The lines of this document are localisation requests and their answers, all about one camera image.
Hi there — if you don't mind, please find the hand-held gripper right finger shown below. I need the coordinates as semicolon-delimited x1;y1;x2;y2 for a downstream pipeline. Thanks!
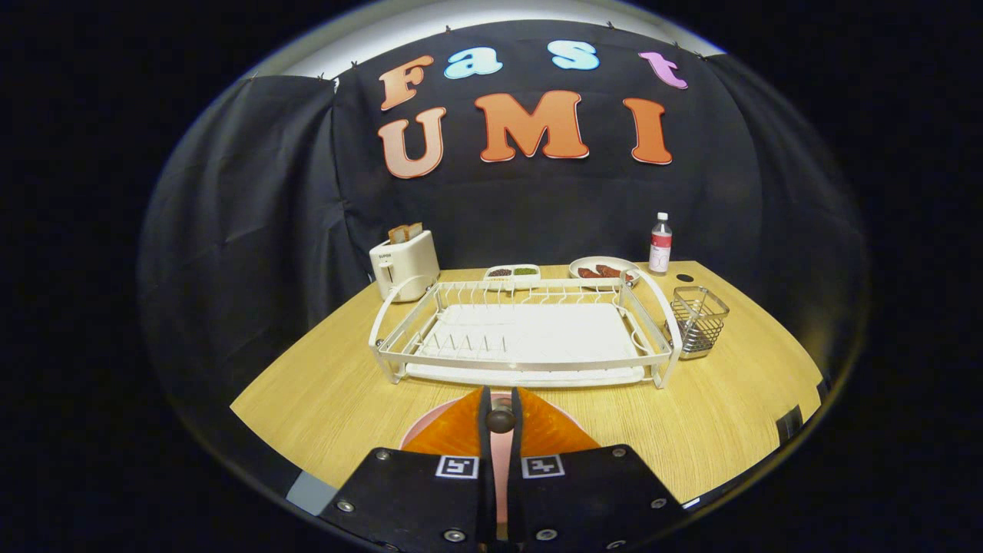
505;386;688;553

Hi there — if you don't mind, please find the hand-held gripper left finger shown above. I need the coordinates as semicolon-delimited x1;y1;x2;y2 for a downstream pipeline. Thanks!
317;386;497;553

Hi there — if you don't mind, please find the pink plate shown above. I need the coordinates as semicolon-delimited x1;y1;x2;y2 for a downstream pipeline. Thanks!
399;392;578;525

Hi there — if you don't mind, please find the white wire dish rack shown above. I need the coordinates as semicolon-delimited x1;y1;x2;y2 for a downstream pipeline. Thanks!
368;267;683;389

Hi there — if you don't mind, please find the metal wire basket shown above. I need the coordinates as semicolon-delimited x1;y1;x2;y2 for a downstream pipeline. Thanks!
667;286;730;361

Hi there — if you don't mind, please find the white divided dish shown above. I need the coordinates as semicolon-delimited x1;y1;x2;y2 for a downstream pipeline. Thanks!
484;264;541;290

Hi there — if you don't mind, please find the cream dish with meat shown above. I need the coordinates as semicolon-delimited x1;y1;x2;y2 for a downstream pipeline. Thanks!
568;257;640;291

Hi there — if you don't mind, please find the grey tape patch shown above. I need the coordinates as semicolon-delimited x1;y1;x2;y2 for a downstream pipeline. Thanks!
286;470;339;517

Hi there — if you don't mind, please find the white toaster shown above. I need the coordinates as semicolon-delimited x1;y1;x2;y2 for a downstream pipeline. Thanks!
369;230;441;303

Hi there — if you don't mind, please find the plastic bottle with red label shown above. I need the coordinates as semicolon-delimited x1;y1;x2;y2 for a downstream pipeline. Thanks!
648;213;674;276

